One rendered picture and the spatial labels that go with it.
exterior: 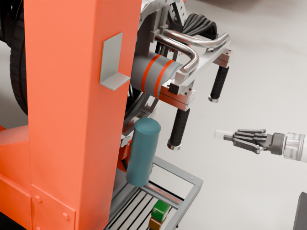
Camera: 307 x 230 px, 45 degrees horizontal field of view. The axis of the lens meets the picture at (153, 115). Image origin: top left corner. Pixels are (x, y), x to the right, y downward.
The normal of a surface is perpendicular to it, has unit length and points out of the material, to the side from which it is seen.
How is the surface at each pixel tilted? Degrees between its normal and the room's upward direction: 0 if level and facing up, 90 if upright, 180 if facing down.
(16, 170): 90
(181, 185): 0
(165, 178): 0
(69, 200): 90
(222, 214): 0
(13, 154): 90
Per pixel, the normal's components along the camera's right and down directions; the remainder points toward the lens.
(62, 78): -0.48, 0.45
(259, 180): 0.17, -0.79
